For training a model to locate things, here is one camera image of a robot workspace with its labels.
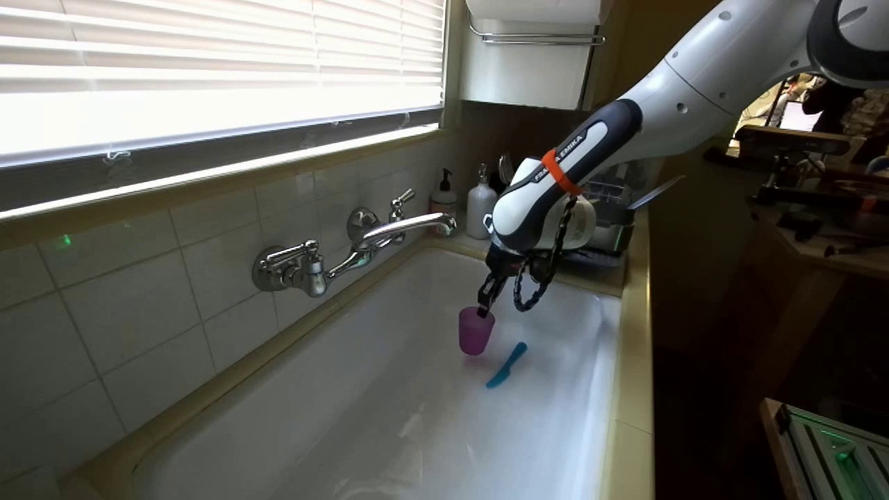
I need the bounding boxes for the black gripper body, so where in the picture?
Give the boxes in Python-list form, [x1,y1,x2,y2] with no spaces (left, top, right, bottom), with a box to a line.
[481,245,523,295]

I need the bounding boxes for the purple plastic cup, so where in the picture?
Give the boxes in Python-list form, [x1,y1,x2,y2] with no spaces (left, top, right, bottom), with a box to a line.
[457,304,494,356]

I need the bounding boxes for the chrome wall faucet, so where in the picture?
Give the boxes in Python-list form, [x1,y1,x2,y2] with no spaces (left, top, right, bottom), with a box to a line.
[251,189,457,296]

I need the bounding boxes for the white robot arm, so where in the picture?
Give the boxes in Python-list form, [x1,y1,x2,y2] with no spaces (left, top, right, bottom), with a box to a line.
[471,0,889,317]

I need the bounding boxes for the white sink basin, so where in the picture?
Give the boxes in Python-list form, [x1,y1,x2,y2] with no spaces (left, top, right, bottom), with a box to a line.
[128,242,624,500]

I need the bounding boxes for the blue plastic knife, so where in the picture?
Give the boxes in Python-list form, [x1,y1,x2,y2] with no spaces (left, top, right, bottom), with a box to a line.
[487,342,527,389]

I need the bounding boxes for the white soap dispenser bottle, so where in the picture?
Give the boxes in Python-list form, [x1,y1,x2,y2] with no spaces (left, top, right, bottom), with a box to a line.
[466,165,498,238]

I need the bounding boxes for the clear bottle orange label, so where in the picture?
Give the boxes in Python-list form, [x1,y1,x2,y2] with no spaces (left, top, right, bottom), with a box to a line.
[428,172,455,227]

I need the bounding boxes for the dish rack with dishes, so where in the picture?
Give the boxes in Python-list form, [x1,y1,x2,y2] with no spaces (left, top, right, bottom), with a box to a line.
[494,152,688,274]

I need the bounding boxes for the green lit equipment box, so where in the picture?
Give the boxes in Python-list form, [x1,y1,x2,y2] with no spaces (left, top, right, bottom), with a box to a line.
[759,396,889,500]

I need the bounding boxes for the white window blinds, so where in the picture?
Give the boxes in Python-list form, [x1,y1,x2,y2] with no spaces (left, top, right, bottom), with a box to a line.
[0,0,446,165]

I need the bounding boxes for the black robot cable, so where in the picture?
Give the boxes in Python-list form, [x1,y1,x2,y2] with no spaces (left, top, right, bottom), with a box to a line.
[507,192,582,317]

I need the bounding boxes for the white wall cabinet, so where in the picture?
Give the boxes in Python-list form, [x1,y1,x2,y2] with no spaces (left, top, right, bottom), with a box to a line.
[463,0,605,111]

